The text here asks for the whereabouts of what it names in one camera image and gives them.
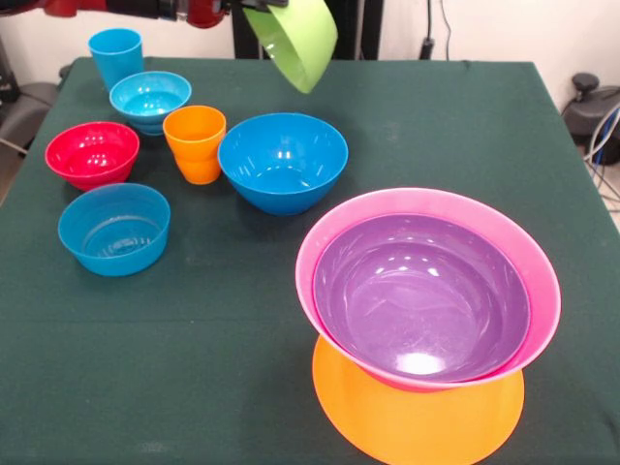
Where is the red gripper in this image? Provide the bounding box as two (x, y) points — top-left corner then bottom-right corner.
(185, 0), (291, 29)

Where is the green bowl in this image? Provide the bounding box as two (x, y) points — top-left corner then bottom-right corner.
(241, 0), (339, 95)

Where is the purple bowl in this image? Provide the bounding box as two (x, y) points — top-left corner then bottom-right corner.
(312, 213), (532, 383)

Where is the large pink bowl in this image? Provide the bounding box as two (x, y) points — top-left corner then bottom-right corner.
(294, 187), (563, 392)

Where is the large orange bowl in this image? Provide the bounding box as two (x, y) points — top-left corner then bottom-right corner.
(312, 333), (526, 465)

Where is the small ribbed cyan bowl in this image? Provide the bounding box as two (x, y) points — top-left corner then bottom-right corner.
(108, 70), (193, 137)

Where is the blue cup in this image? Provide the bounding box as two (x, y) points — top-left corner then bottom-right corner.
(87, 27), (145, 93)

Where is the orange cup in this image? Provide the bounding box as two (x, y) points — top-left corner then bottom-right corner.
(162, 105), (228, 186)

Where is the small crimson bowl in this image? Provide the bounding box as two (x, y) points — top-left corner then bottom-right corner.
(44, 120), (141, 192)

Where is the translucent blue bowl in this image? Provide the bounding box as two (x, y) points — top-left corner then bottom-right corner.
(57, 182), (171, 278)

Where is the dark green tablecloth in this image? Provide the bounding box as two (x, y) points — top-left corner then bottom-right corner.
(0, 56), (620, 465)

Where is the black hanging cable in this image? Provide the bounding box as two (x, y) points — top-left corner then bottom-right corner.
(418, 0), (454, 62)

